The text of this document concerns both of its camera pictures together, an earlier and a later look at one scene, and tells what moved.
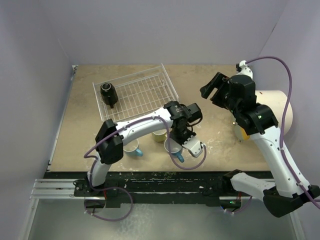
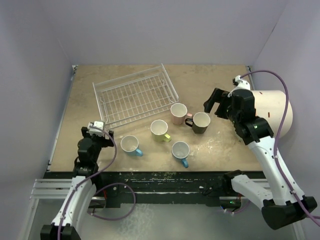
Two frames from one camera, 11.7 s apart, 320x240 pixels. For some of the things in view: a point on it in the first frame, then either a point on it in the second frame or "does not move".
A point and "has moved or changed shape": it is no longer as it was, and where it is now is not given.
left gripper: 190,134 → 105,142
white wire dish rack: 139,93 does not move
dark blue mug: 176,149 has moved or changed shape
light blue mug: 131,149 does not move
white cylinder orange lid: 278,101 does not move
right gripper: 220,81 → 219,96
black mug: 109,94 → 201,121
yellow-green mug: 159,135 does not move
